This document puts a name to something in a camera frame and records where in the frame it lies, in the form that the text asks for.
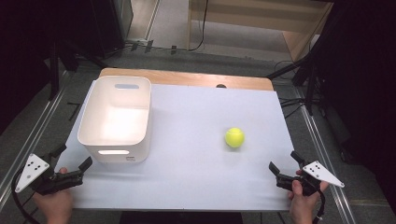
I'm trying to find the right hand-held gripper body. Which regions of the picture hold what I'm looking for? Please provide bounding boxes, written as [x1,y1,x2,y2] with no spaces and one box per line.
[276,160,346,197]

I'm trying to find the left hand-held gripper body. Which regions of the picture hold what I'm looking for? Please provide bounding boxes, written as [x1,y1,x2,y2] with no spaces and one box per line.
[14,153,85,196]

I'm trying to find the person's right hand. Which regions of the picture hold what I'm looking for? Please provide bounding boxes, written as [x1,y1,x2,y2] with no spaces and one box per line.
[287,169,330,224]

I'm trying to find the person's left hand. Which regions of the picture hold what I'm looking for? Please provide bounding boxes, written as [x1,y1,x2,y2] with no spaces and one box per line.
[32,167,75,224]

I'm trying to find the white plastic bin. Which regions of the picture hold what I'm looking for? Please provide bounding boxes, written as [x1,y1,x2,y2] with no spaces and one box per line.
[77,75,153,164]

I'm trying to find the yellow tennis ball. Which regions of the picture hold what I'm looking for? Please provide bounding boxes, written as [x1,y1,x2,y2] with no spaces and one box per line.
[224,127,246,149]

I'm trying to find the black metal stand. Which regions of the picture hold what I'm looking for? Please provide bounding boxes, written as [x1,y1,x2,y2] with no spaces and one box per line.
[46,38,110,103]

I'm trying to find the white board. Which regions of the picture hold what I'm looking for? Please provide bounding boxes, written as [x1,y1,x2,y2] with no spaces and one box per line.
[55,81,301,213]

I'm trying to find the black tripod stand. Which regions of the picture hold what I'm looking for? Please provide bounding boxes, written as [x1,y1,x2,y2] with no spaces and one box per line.
[265,0,335,117]

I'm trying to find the black curtain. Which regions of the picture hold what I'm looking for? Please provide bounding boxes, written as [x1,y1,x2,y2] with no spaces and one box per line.
[320,0,396,206]
[0,0,94,136]

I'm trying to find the person's dark clothing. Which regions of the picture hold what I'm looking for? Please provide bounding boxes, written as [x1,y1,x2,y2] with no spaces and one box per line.
[119,211,245,224]

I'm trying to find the wooden table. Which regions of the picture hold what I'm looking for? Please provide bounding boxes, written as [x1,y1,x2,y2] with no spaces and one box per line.
[98,67,276,92]

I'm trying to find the dark cabinet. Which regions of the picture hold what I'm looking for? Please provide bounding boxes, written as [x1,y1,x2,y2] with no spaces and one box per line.
[89,0,134,59]

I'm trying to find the light wooden shelf unit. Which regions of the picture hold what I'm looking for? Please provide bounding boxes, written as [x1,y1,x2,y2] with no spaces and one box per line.
[186,0,334,63]

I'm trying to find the metal floor rail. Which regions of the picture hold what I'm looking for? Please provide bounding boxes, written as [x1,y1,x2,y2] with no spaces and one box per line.
[292,87,358,224]
[0,70,78,204]

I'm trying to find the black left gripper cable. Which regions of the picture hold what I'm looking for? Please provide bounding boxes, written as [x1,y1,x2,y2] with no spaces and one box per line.
[10,169,42,224]

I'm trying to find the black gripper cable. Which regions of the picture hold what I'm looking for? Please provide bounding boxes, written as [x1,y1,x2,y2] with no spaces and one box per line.
[312,189,327,224]
[10,169,42,224]

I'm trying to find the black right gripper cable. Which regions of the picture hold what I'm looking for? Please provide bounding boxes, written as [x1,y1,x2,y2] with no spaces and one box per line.
[312,189,327,224]

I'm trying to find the black hanging cable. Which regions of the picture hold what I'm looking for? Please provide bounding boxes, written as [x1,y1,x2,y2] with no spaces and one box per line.
[187,0,210,52]

